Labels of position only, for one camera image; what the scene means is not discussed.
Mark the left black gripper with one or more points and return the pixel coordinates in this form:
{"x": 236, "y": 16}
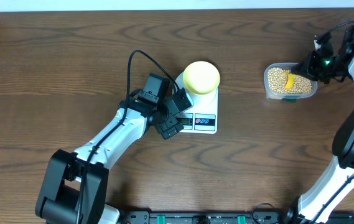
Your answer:
{"x": 169, "y": 128}

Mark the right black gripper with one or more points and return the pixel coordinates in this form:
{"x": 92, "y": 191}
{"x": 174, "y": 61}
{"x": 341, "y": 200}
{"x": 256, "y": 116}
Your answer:
{"x": 307, "y": 68}

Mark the yellow measuring scoop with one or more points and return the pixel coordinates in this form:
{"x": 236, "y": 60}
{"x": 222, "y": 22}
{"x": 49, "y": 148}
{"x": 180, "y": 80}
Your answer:
{"x": 290, "y": 80}

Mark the pale yellow bowl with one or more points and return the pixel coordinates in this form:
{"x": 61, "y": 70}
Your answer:
{"x": 201, "y": 77}

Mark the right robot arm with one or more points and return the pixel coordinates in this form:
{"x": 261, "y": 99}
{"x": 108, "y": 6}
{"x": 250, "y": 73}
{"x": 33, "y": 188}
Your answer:
{"x": 316, "y": 205}

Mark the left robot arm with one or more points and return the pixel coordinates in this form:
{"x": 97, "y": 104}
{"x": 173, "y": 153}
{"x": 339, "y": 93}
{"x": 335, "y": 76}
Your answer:
{"x": 75, "y": 183}

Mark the white digital kitchen scale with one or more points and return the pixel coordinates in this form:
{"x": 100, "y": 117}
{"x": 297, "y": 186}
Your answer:
{"x": 202, "y": 117}

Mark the clear plastic container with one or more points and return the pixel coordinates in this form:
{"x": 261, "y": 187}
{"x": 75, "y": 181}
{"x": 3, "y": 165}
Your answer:
{"x": 282, "y": 96}

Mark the soybeans in container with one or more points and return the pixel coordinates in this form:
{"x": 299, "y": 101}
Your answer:
{"x": 277, "y": 80}

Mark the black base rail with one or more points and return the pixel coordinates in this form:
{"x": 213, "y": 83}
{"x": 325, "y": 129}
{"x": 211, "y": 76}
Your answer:
{"x": 143, "y": 217}

